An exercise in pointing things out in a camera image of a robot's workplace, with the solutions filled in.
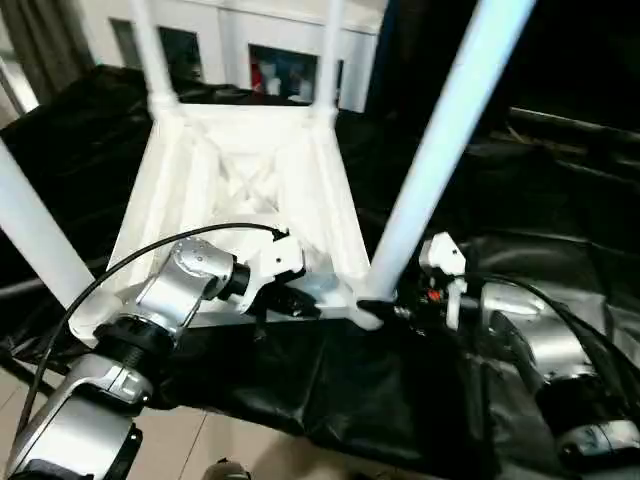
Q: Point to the white plastic table top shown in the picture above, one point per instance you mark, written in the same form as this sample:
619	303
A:
165	200

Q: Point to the white plastic table leg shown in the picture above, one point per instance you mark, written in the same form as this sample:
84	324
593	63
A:
35	225
330	50
152	50
450	100

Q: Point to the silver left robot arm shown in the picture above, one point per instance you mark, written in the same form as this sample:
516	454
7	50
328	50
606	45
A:
165	290

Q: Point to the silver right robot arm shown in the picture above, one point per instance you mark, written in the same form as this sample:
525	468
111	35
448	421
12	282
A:
555	340

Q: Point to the white blue carton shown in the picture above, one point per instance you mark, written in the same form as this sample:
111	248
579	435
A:
302	85

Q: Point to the small white jar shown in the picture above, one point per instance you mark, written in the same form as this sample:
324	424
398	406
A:
273	86

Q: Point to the black metal rod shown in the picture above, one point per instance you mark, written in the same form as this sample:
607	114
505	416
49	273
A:
565	125

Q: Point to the dark blue hanging cloth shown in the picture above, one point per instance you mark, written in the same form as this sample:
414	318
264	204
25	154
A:
380	55

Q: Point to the white glass-door cabinet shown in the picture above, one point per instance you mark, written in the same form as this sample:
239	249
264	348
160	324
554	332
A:
225	30

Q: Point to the grey curtain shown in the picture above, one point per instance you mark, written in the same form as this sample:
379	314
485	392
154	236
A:
35	50

